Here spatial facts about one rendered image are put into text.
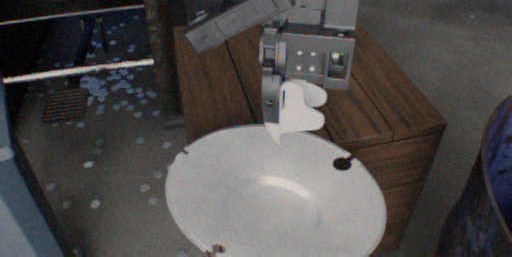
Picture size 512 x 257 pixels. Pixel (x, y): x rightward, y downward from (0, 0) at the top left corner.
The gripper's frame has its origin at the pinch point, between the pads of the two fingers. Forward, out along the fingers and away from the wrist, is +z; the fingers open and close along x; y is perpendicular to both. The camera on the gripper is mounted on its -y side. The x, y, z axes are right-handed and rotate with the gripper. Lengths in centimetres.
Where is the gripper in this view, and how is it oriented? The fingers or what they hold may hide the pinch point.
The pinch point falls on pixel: (273, 129)
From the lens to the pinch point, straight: 47.1
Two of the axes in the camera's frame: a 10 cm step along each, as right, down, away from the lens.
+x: 1.8, -6.1, 7.7
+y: 9.8, 1.1, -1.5
